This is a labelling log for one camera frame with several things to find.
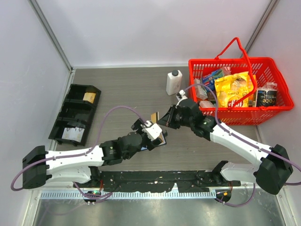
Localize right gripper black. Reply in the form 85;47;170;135
158;105;193;129

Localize black leather card holder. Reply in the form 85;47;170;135
141;130;168;151

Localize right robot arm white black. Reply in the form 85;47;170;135
158;98;293;195

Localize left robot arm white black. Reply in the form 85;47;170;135
22;119;162;189

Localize white cards in tray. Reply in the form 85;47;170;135
62;127;85;142

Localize yellow card in tray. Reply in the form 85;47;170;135
83;92;96;104

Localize white bottle black cap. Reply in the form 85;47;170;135
166;70;182;96

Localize pale wrapped snack pack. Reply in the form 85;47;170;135
194;79;207;100

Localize blue box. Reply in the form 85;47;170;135
202;74;215;92

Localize black compartment tray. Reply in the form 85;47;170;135
48;84;101;146

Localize yellow Lays chips bag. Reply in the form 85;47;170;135
214;72;249;108

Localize green sponge pack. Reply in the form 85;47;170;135
211;68;228;78

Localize red plastic shopping basket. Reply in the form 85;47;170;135
188;37;294;125

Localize orange snack box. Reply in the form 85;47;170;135
247;74;257;107

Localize black snack package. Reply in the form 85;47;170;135
253;82;277;107

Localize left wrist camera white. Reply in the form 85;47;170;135
142;121;162;141

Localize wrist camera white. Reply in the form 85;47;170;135
176;89;187;106
142;121;162;141

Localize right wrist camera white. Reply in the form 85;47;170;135
176;89;187;106

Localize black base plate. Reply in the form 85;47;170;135
77;170;241;193

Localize white cable duct rail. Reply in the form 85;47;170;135
40;189;216;200

